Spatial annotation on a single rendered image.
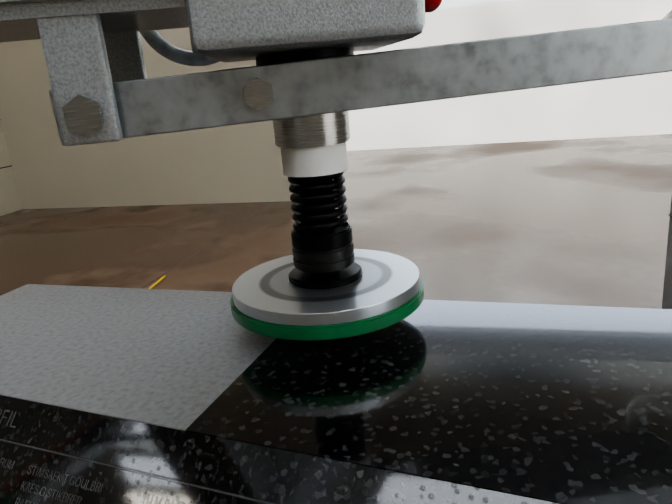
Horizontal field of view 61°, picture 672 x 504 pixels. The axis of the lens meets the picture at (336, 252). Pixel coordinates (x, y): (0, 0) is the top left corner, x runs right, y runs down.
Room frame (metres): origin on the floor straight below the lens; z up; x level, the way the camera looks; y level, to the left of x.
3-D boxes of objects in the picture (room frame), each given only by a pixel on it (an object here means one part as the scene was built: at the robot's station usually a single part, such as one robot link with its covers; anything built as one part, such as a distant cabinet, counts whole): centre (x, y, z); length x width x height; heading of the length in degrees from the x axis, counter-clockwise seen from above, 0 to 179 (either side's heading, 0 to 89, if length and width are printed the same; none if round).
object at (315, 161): (0.62, 0.01, 1.07); 0.07 x 0.07 x 0.04
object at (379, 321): (0.62, 0.01, 0.92); 0.22 x 0.22 x 0.04
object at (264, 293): (0.62, 0.01, 0.92); 0.21 x 0.21 x 0.01
